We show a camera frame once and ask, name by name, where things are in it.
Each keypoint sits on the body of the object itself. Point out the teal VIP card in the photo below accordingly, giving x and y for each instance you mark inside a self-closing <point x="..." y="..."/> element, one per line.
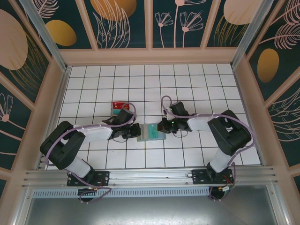
<point x="152" y="132"/>

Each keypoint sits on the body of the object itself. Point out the green card holder album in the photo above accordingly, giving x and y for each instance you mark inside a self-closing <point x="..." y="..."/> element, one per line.
<point x="163" y="137"/>

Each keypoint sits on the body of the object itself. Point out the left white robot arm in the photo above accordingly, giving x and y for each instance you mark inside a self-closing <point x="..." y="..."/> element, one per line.
<point x="96" y="133"/>

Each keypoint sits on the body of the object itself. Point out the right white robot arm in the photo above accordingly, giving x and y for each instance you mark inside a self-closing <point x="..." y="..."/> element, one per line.
<point x="201" y="123"/>

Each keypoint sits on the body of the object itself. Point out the plain teal card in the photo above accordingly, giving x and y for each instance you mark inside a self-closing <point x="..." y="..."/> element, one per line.
<point x="116" y="112"/>

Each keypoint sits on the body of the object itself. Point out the red card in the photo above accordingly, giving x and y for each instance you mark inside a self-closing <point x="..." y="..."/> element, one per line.
<point x="119" y="104"/>

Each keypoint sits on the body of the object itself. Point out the electronics board with yellow connector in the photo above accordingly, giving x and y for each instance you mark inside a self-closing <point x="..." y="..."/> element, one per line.
<point x="225" y="188"/>

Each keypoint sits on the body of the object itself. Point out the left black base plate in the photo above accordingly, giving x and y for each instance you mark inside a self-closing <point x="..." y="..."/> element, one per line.
<point x="104" y="178"/>

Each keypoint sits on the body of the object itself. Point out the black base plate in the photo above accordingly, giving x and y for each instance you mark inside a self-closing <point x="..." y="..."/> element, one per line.
<point x="199" y="178"/>
<point x="104" y="178"/>

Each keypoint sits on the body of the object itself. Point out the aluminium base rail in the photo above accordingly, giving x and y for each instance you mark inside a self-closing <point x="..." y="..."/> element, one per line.
<point x="152" y="177"/>

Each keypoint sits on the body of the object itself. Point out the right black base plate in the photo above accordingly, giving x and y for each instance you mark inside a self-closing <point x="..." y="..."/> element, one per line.
<point x="199" y="178"/>

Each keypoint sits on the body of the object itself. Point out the right aluminium corner post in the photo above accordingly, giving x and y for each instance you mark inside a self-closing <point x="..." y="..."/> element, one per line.
<point x="248" y="35"/>

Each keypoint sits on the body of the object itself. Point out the aluminium corner post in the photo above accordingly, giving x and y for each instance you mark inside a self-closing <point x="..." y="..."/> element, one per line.
<point x="248" y="35"/>
<point x="44" y="35"/>

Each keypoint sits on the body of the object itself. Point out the left aluminium corner post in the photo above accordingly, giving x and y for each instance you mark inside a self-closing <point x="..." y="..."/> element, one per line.
<point x="44" y="35"/>

